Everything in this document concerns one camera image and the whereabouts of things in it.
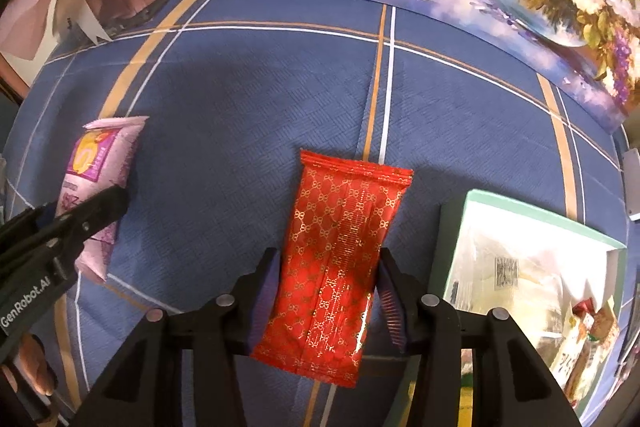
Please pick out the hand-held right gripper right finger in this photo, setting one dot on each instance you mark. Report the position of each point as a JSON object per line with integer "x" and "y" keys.
{"x": 395, "y": 302}

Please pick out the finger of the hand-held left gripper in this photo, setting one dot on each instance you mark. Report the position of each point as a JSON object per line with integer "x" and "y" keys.
{"x": 25, "y": 227}
{"x": 95, "y": 217}

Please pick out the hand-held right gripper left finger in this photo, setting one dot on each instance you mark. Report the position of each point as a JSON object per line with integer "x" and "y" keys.
{"x": 262, "y": 287}

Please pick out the pink snack packet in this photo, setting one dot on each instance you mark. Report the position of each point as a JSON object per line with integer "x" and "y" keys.
{"x": 95, "y": 157}

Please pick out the red gold-patterned snack packet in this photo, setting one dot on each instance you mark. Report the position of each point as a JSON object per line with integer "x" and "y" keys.
{"x": 340, "y": 257}

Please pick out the white tray with teal rim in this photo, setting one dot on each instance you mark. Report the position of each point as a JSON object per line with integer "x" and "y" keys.
{"x": 480, "y": 227}

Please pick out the clear bun packet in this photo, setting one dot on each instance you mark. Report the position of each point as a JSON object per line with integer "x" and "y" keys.
{"x": 505, "y": 272}

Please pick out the small red snack packet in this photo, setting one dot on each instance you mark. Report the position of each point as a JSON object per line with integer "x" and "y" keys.
{"x": 582, "y": 308}

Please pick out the yellow cake packet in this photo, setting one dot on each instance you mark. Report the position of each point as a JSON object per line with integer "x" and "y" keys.
{"x": 580, "y": 367}

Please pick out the person's left hand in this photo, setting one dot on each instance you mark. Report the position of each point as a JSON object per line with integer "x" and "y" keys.
{"x": 37, "y": 362}

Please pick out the blue plaid bed sheet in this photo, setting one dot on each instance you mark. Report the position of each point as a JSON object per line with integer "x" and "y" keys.
{"x": 225, "y": 107}

